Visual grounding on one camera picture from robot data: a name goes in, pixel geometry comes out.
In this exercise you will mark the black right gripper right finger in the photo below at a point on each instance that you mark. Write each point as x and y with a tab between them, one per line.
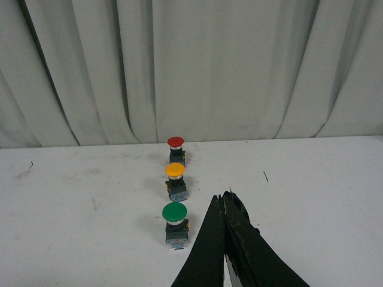
250	260

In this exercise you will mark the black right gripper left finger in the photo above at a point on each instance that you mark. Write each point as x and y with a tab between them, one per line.
205	264

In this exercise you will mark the yellow push button switch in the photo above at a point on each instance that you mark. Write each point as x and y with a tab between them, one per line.
175	185

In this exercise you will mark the white curtain backdrop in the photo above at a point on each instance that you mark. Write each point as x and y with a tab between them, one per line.
77	73

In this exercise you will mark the green push button switch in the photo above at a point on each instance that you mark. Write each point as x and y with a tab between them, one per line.
177	225

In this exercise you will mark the red push button switch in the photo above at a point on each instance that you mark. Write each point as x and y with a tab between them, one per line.
177	154

